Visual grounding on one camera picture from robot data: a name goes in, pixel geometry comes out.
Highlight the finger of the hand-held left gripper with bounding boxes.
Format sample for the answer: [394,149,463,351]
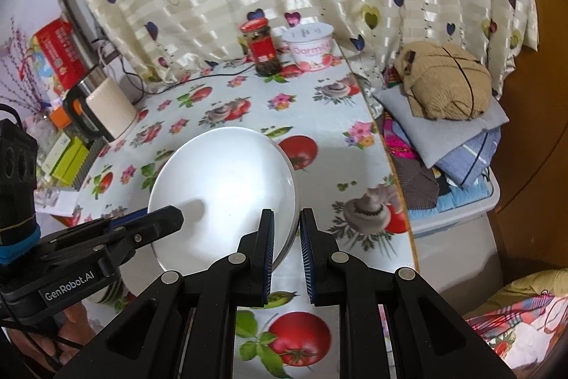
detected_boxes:
[38,205,185,278]
[89,210,152,231]

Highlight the vegetable print tablecloth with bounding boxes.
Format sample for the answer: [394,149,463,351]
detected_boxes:
[58,46,418,379]

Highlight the white plastic storage box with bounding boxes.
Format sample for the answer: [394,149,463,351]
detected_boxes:
[406,166,502,300]

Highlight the person's left hand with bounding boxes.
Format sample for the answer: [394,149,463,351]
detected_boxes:
[6,301,97,375]

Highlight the white round plate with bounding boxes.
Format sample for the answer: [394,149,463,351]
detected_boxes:
[146,127,297,273]

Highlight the white yogurt tub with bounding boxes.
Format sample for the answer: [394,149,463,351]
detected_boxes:
[282,23,334,72]

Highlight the dark dotted cloth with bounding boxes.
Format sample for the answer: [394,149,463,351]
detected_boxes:
[393,157,440,211]

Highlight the grey folded cloth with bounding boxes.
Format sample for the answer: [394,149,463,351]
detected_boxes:
[379,88,510,169]

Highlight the tan knitted sweater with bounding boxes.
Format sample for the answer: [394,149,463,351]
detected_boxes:
[395,42,493,121]

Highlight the brown wooden door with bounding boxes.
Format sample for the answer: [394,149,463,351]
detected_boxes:
[488,0,568,286]

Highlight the bright green box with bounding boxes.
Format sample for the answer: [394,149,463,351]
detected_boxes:
[51,139,92,186]

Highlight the black power cable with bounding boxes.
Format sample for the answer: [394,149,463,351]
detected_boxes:
[118,61,256,104]

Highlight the colourful floral cloth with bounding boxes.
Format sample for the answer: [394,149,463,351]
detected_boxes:
[382,68,427,160]

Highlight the pale green labelled box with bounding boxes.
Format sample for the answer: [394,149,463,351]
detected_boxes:
[38,137,76,175]

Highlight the grey chevron patterned box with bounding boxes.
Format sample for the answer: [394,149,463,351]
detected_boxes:
[73,139,107,189]

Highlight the white electric kettle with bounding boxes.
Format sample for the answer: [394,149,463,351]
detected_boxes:
[62,66,138,142]

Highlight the blue striped folded cloth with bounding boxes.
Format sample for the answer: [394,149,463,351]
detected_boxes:
[435,128,502,189]

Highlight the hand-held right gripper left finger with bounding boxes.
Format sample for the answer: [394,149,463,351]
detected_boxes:
[53,208,276,379]

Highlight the colourful plaid blanket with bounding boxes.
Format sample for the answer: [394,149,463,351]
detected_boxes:
[464,270,568,366]

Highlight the red cardboard box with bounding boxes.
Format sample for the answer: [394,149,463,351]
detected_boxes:
[33,18,87,91]

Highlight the orange box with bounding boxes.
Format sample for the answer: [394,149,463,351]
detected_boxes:
[48,106,74,130]

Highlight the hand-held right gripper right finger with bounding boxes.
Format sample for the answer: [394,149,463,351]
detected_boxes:
[299,208,518,379]

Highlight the white cardboard box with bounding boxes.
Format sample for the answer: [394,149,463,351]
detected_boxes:
[35,188,83,215]

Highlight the red label glass jar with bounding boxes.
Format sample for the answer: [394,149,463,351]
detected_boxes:
[240,17,282,77]

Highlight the purple artificial flower branches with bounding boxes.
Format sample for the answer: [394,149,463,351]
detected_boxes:
[0,19,49,118]

